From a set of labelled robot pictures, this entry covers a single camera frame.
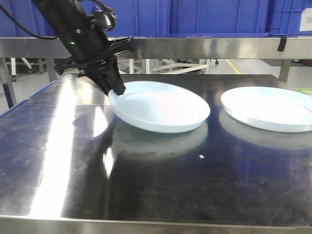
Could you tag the black tape strip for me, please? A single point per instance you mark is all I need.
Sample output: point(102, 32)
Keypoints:
point(282, 44)

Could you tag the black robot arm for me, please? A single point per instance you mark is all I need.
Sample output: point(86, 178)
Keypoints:
point(66, 12)

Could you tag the green sticker label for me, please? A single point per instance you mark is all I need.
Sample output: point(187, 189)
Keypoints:
point(307, 91)

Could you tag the middle blue plastic bin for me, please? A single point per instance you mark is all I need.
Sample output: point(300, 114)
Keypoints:
point(218, 18)

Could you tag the right blue plastic bin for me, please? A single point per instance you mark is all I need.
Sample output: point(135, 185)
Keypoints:
point(289, 18)

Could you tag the stainless steel upper shelf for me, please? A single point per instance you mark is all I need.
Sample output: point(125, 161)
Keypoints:
point(172, 48)

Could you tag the far left blue bin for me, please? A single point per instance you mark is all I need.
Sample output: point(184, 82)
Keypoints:
point(26, 14)

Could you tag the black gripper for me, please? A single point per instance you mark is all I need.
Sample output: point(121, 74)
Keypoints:
point(93, 54)

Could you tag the light blue plate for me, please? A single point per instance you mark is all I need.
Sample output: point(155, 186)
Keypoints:
point(267, 108)
point(159, 107)

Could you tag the left blue plastic bin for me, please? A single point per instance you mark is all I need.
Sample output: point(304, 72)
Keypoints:
point(140, 18)

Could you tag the white frame background structure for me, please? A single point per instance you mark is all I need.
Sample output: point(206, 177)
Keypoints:
point(163, 66)

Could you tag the blue plastic bin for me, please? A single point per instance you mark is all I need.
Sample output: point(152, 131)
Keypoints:
point(289, 18)
point(218, 18)
point(140, 18)

